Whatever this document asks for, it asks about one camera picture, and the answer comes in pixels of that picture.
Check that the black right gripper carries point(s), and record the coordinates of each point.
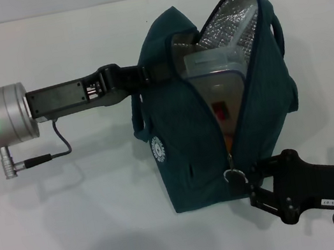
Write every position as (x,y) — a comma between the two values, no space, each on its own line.
(319,183)

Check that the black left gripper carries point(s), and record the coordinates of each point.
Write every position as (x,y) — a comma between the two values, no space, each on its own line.
(55,99)

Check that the dark teal insulated lunch bag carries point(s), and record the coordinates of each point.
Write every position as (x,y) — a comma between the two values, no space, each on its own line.
(184,148)

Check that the clear lunch box blue rim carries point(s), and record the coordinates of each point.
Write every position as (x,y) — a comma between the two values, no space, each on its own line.
(220,80)

